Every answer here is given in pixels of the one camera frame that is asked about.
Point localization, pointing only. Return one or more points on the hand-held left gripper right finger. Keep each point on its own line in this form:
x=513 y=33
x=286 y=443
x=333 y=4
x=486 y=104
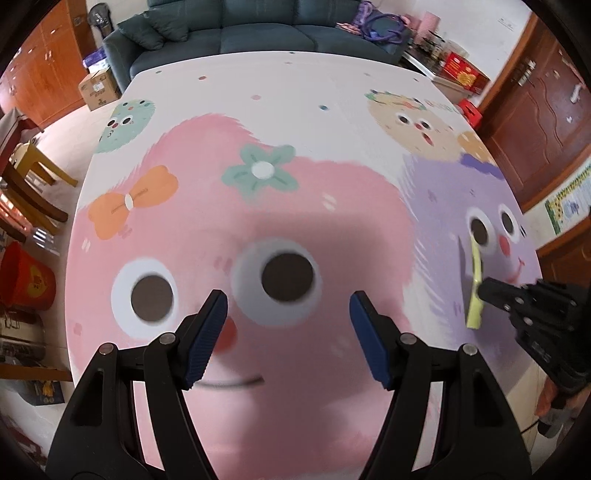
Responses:
x=369 y=341

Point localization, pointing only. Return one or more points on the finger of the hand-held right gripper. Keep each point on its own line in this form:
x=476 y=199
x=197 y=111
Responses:
x=501 y=295

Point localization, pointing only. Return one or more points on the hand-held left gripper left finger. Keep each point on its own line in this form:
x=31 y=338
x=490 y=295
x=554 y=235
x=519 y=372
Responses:
x=207 y=341

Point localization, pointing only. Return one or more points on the blue yellow printed box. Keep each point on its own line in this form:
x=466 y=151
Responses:
x=46 y=392

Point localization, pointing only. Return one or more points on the red crate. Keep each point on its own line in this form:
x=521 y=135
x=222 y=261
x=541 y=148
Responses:
x=471 y=114

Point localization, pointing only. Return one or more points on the brown wooden door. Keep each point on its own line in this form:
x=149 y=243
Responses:
x=540 y=115

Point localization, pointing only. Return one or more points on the red bucket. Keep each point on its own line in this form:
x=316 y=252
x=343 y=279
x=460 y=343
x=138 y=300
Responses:
x=27 y=277

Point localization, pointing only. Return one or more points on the white low table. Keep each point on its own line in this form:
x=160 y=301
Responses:
x=443 y=85

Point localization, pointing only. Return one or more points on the red gift box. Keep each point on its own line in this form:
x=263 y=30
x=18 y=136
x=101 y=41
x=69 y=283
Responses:
x=464 y=71

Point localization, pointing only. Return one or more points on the dark wooden chair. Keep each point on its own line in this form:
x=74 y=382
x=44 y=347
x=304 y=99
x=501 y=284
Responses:
x=27 y=198

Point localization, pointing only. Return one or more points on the yellow wooden stool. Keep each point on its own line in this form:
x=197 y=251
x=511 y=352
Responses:
x=37 y=159

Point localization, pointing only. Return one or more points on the cardboard box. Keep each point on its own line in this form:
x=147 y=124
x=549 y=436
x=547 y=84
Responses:
x=99 y=90

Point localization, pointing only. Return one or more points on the pink box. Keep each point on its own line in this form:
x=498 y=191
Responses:
x=428 y=25

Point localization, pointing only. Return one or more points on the purple bag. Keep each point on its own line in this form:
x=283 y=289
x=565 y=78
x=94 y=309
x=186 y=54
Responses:
x=383 y=23

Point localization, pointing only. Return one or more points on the small blue box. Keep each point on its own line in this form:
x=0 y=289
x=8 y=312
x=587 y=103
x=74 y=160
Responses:
x=94 y=60

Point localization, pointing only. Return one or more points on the dark blue sofa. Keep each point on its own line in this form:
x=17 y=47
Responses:
x=258 y=41

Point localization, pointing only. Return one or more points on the brown wooden wardrobe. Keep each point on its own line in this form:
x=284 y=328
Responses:
x=51 y=69

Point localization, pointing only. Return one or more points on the black standing fan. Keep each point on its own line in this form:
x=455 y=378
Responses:
x=99 y=16

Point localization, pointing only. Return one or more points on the colourful wall poster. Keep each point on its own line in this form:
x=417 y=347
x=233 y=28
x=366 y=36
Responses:
x=570 y=203

